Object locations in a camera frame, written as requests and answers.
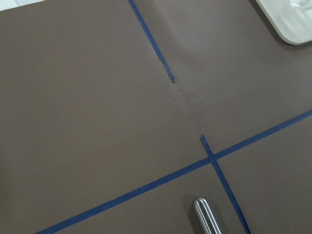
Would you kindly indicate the black capped metal tube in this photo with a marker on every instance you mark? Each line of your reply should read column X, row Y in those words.
column 205, row 216

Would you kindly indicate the cream bear serving tray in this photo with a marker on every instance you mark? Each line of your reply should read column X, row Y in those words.
column 291, row 20

